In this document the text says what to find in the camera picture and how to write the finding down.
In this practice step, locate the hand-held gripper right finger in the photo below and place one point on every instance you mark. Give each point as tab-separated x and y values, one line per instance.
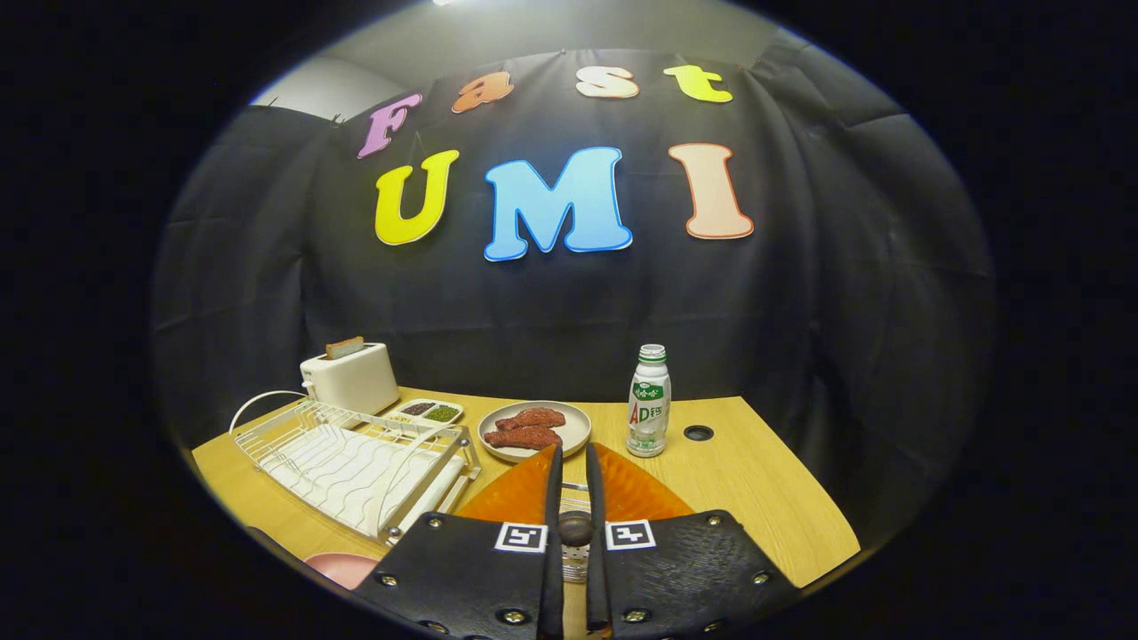
596	578

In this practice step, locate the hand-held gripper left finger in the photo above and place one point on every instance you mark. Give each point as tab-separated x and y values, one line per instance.
553	578

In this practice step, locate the pink plate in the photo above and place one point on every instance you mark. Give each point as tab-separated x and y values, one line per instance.
342	569

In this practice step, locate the beige plate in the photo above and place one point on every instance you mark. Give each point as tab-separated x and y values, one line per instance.
573	427

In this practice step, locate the red meat piece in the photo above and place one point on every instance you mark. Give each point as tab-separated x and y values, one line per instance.
533	418
524	438

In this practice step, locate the white green-label drink bottle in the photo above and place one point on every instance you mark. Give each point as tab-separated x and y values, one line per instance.
649	418

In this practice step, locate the white divided bean tray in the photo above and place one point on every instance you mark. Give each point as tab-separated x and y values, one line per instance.
428	420

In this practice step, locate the white ribbed drip tray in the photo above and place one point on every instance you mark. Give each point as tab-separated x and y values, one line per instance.
356	480

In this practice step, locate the white toaster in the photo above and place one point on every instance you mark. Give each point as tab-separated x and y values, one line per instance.
356	382

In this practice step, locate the brown toast slice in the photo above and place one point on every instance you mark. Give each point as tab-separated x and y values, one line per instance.
345	348

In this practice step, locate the black backdrop cloth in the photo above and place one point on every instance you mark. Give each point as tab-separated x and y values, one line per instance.
800	267

